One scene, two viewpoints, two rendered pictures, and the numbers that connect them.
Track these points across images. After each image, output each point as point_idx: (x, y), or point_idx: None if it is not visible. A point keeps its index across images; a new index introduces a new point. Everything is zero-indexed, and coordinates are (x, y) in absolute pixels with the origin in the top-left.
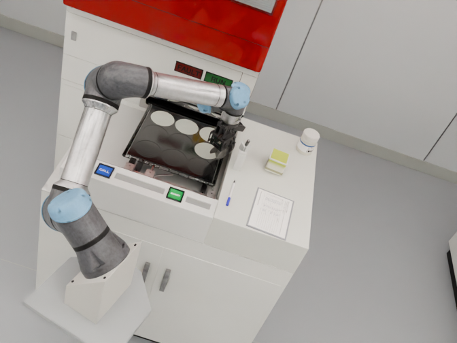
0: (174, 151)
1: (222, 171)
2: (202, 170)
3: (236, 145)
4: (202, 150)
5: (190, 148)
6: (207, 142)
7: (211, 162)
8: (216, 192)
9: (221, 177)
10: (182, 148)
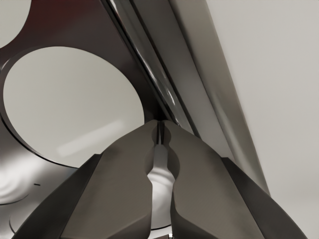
0: (27, 213)
1: (176, 37)
2: (163, 204)
3: (259, 52)
4: (68, 132)
5: (32, 167)
6: (12, 56)
7: (154, 154)
8: (220, 136)
9: (193, 71)
10: (21, 186)
